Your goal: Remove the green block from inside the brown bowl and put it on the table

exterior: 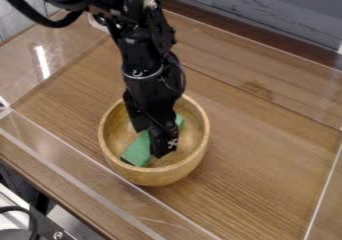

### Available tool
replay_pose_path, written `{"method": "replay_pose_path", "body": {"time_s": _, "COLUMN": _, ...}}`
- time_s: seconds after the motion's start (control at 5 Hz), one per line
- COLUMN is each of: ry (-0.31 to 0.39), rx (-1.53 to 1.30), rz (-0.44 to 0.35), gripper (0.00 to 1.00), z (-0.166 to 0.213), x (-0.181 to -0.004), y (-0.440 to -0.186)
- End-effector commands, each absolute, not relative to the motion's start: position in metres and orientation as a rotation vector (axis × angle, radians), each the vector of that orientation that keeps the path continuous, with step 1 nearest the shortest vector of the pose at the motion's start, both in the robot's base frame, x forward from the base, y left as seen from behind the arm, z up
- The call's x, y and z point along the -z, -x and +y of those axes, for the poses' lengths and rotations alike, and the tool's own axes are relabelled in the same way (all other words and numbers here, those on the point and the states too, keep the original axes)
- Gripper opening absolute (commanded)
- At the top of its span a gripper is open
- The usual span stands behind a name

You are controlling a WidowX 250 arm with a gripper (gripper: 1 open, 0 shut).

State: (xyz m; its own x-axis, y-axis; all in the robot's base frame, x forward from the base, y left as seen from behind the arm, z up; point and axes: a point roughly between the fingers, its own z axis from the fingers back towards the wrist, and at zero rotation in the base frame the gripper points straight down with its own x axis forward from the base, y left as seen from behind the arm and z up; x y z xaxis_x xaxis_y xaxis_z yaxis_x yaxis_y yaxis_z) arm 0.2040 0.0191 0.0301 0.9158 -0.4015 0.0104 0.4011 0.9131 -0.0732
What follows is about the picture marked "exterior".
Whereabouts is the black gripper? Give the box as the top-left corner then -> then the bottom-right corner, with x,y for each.
123,70 -> 186,159

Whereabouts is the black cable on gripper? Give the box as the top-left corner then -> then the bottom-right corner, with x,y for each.
160,52 -> 188,95

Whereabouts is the green rectangular block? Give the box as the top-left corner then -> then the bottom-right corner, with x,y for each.
119,113 -> 188,168

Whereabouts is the black metal bracket with screw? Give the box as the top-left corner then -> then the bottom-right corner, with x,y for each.
30,214 -> 77,240

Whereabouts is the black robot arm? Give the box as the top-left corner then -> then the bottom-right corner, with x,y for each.
7,0 -> 186,158

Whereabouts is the brown wooden bowl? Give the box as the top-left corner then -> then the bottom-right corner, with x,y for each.
98,95 -> 212,187

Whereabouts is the clear acrylic tray wall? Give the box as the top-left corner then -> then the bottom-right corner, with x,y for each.
0,1 -> 342,240

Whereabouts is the black cable bottom left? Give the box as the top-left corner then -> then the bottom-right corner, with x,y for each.
0,205 -> 42,240

